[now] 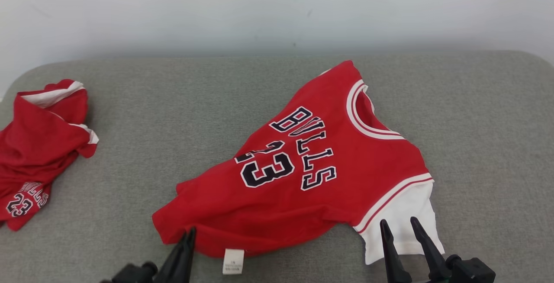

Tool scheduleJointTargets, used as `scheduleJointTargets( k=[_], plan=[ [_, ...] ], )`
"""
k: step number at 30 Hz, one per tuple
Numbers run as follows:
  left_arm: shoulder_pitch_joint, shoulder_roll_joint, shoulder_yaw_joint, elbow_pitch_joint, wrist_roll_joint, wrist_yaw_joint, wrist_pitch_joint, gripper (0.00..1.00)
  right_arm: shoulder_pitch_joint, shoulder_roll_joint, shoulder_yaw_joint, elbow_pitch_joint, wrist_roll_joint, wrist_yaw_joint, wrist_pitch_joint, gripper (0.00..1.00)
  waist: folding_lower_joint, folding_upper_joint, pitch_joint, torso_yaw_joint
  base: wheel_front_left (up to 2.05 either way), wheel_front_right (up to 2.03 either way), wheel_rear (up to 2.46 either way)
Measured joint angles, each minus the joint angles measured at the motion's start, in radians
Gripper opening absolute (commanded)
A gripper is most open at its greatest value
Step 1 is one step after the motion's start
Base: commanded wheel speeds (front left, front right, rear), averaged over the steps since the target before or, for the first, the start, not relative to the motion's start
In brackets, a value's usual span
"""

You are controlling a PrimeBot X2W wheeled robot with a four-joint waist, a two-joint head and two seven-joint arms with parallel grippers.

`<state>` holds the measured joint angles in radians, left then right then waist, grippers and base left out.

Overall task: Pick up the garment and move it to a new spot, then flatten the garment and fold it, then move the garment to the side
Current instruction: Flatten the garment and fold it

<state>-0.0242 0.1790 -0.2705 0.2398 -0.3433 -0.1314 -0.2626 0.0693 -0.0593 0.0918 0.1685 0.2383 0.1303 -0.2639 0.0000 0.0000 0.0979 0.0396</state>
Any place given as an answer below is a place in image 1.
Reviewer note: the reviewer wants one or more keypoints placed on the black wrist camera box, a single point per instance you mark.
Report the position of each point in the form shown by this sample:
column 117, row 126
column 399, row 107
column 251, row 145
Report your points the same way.
column 130, row 274
column 471, row 272

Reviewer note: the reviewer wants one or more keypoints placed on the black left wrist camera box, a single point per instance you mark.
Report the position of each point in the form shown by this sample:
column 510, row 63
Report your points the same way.
column 130, row 274

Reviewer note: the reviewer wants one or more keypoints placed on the red Bulls 23 jersey top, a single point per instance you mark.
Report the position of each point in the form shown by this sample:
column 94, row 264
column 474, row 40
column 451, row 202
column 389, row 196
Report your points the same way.
column 303, row 196

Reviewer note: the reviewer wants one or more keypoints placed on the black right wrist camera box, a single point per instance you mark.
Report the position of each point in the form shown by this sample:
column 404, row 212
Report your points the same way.
column 471, row 272

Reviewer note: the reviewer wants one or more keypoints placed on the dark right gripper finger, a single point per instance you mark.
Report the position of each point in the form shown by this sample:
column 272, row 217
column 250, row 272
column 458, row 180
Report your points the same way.
column 433, row 259
column 396, row 261

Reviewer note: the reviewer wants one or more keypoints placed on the red Bulls 23 shorts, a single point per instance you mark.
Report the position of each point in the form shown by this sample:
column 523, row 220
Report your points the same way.
column 39, row 144

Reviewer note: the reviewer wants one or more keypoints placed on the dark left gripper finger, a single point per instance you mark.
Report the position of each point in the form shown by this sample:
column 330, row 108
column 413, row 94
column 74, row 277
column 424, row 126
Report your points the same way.
column 173, row 270
column 188, row 261

